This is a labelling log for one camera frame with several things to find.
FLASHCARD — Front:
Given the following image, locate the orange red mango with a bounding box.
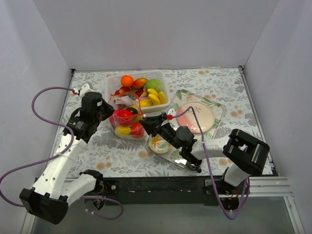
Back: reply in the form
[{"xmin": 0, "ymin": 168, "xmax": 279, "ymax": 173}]
[{"xmin": 131, "ymin": 78, "xmax": 148, "ymax": 90}]

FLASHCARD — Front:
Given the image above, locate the white plastic fruit basket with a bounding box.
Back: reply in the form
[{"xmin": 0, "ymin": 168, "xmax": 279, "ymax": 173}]
[{"xmin": 105, "ymin": 70, "xmax": 171, "ymax": 114}]

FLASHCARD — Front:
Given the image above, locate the red cherries cluster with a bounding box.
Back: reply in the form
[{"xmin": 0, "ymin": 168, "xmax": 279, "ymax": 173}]
[{"xmin": 114, "ymin": 87, "xmax": 129, "ymax": 95}]

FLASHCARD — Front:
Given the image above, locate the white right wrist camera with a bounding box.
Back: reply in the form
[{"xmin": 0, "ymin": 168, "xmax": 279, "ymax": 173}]
[{"xmin": 162, "ymin": 107, "xmax": 176, "ymax": 120}]

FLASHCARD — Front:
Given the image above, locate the black base bar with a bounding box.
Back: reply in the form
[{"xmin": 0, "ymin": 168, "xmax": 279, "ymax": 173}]
[{"xmin": 75, "ymin": 175, "xmax": 244, "ymax": 207}]

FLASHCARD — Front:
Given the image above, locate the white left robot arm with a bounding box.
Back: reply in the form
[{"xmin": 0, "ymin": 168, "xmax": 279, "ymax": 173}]
[{"xmin": 19, "ymin": 91, "xmax": 114, "ymax": 224}]

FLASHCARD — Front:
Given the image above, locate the yellow mango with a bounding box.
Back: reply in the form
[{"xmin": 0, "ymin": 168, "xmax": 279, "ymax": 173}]
[{"xmin": 114, "ymin": 125, "xmax": 131, "ymax": 137}]

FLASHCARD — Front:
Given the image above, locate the floral small bowl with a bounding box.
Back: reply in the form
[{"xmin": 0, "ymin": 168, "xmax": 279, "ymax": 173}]
[{"xmin": 148, "ymin": 135, "xmax": 172, "ymax": 154}]

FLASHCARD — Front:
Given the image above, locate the leaf pattern tray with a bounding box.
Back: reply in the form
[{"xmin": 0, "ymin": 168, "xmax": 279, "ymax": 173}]
[{"xmin": 145, "ymin": 90, "xmax": 225, "ymax": 171}]

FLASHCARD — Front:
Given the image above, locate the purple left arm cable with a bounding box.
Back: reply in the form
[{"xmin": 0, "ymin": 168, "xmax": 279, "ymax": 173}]
[{"xmin": 0, "ymin": 87, "xmax": 124, "ymax": 220}]

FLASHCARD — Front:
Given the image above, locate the red pomegranate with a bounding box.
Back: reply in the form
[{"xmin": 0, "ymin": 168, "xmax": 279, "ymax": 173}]
[{"xmin": 109, "ymin": 114, "xmax": 117, "ymax": 128}]

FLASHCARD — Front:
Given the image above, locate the clear zip top bag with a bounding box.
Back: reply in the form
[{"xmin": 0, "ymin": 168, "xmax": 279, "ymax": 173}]
[{"xmin": 108, "ymin": 92, "xmax": 146, "ymax": 140}]

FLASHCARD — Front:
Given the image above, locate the pink white plate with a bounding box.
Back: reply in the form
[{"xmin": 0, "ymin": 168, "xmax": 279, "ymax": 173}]
[{"xmin": 176, "ymin": 102, "xmax": 215, "ymax": 134}]

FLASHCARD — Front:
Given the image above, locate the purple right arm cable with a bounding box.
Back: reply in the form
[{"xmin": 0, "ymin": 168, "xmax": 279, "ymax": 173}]
[{"xmin": 170, "ymin": 106, "xmax": 251, "ymax": 220}]

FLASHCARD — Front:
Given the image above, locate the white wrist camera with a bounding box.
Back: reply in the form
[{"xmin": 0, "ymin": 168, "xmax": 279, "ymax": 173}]
[
  {"xmin": 72, "ymin": 83, "xmax": 94, "ymax": 98},
  {"xmin": 162, "ymin": 107, "xmax": 176, "ymax": 120}
]

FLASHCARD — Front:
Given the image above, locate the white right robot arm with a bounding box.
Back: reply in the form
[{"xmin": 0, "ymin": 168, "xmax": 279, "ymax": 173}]
[{"xmin": 140, "ymin": 113, "xmax": 270, "ymax": 195}]

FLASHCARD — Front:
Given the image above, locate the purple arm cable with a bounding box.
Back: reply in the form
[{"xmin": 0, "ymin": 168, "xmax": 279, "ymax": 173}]
[
  {"xmin": 170, "ymin": 106, "xmax": 251, "ymax": 220},
  {"xmin": 0, "ymin": 87, "xmax": 124, "ymax": 220}
]

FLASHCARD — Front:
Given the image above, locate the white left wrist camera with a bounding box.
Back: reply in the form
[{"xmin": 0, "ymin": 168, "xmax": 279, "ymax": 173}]
[{"xmin": 72, "ymin": 83, "xmax": 94, "ymax": 98}]

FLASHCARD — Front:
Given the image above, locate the dark blue cup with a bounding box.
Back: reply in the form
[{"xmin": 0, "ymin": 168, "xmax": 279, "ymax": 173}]
[{"xmin": 186, "ymin": 159, "xmax": 202, "ymax": 173}]

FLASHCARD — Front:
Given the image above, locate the yellow banana bunch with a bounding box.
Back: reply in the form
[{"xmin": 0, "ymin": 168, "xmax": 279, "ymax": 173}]
[
  {"xmin": 133, "ymin": 116, "xmax": 143, "ymax": 124},
  {"xmin": 147, "ymin": 89, "xmax": 167, "ymax": 105}
]

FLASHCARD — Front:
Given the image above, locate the yellow fruit under radish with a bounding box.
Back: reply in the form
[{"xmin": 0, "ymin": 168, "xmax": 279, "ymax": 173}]
[{"xmin": 139, "ymin": 98, "xmax": 153, "ymax": 108}]

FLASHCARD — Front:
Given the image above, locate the green fruit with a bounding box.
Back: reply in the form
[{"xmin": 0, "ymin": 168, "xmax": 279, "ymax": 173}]
[{"xmin": 145, "ymin": 79, "xmax": 163, "ymax": 92}]

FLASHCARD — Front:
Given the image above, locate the orange fruit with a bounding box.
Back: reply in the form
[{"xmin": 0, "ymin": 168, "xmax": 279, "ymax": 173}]
[{"xmin": 120, "ymin": 75, "xmax": 134, "ymax": 88}]

